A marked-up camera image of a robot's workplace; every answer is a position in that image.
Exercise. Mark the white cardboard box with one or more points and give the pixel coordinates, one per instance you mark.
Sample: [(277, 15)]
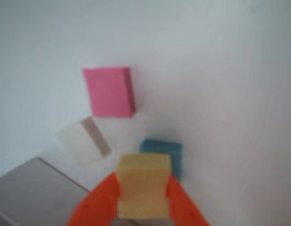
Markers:
[(30, 188)]

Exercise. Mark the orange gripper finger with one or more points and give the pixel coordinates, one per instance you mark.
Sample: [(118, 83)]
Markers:
[(93, 207), (183, 209)]

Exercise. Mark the blue foam cuboid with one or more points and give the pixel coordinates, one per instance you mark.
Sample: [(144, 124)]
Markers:
[(176, 155)]

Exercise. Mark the white foam cuboid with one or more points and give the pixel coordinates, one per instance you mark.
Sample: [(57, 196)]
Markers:
[(77, 141)]

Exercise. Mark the pink foam cuboid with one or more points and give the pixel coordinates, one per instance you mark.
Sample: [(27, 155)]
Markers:
[(107, 91)]

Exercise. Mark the yellow foam cuboid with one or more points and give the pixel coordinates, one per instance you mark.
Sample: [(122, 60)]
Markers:
[(143, 186)]

